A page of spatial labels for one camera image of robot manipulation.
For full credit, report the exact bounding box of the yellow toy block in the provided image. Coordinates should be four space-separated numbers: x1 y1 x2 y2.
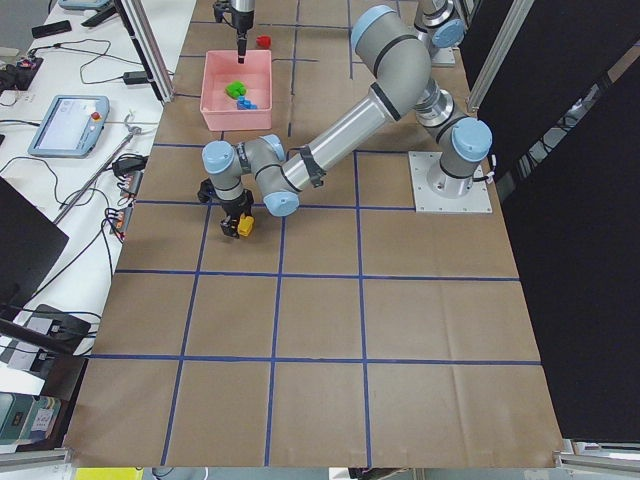
238 217 255 237

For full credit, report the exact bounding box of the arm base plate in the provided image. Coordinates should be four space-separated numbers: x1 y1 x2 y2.
408 151 493 215
431 47 456 68

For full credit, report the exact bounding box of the red toy block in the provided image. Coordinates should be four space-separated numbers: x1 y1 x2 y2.
255 35 272 49

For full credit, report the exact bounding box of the pink plastic box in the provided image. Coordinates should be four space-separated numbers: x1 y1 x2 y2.
200 50 272 131

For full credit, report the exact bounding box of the black monitor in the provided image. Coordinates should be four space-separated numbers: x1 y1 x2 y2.
1 179 69 321

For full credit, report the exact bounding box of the metal rod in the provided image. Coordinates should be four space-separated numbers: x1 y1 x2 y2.
53 114 142 225

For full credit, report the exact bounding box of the green toy block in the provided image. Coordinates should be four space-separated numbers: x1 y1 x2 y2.
225 81 247 100

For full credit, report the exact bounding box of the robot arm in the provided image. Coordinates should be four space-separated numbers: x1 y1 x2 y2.
197 5 493 238
213 1 467 67

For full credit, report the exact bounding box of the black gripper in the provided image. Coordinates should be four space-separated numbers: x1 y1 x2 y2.
213 0 255 64
197 179 254 238

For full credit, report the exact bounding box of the teach pendant tablet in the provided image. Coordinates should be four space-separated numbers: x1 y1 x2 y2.
28 95 110 158

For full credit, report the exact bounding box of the aluminium frame post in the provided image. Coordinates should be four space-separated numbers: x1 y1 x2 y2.
114 0 174 105

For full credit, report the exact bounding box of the black power adapter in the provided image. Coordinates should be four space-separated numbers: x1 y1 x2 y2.
122 71 148 85

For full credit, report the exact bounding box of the blue toy block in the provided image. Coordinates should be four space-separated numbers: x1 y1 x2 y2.
236 96 259 110

